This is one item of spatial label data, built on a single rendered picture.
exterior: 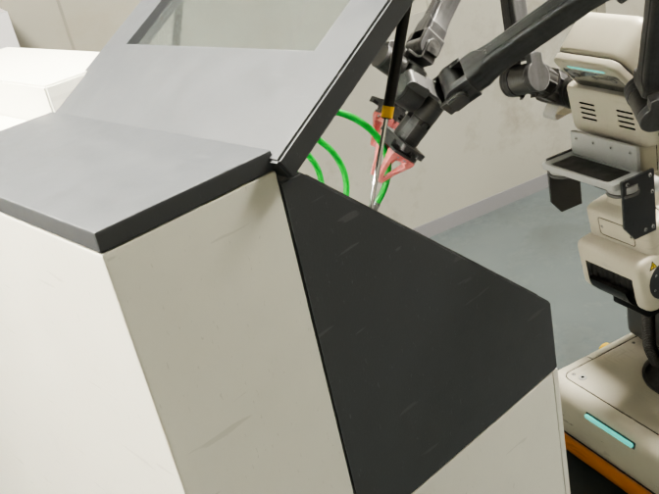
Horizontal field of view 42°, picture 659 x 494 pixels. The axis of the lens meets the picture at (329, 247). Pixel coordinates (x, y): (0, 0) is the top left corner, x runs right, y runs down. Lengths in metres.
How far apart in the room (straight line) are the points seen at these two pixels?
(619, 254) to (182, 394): 1.37
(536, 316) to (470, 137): 2.67
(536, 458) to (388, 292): 0.65
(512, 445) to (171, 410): 0.84
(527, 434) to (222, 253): 0.90
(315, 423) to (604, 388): 1.45
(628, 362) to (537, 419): 0.95
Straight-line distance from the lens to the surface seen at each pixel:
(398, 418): 1.50
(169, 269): 1.12
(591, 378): 2.71
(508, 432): 1.78
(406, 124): 1.74
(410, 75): 1.69
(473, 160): 4.39
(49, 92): 1.78
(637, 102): 1.92
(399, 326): 1.43
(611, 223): 2.28
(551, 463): 1.96
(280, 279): 1.23
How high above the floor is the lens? 1.85
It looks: 25 degrees down
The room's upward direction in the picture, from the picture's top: 13 degrees counter-clockwise
